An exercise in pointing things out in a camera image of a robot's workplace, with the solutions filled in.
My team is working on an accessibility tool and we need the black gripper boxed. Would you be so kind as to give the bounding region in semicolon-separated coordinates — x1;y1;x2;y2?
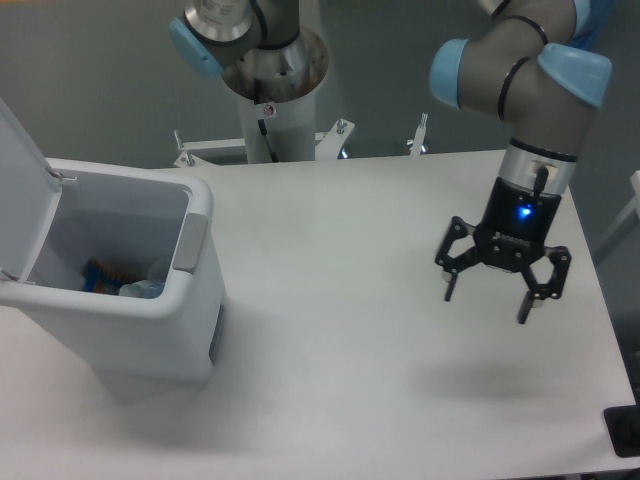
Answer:
433;175;573;326

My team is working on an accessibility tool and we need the clear plastic water bottle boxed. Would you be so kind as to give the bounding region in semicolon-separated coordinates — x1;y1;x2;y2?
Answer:
118;256;171;299

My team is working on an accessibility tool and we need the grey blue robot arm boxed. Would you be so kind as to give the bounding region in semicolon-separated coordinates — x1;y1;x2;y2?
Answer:
169;1;612;322

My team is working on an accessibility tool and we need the white trash can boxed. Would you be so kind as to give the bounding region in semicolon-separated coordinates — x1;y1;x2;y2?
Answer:
1;159;225;381

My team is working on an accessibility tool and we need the white trash can lid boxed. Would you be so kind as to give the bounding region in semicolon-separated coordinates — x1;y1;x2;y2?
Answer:
1;103;76;282

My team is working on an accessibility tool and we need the blue plastic bag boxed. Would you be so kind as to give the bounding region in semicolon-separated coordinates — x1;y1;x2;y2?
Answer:
569;0;615;51

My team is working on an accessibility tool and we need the blue orange snack packet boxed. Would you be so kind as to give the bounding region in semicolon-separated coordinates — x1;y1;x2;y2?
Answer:
83;259;134;295

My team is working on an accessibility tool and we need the white frame at right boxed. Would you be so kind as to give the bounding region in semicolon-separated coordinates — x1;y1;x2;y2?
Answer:
592;171;639;267

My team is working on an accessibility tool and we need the white pedestal base frame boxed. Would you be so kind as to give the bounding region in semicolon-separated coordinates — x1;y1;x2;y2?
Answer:
172;113;431;169

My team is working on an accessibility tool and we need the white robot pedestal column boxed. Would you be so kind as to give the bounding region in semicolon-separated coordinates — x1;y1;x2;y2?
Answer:
219;27;330;164

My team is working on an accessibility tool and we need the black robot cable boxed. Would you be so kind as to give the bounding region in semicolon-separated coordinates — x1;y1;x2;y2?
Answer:
253;79;279;164

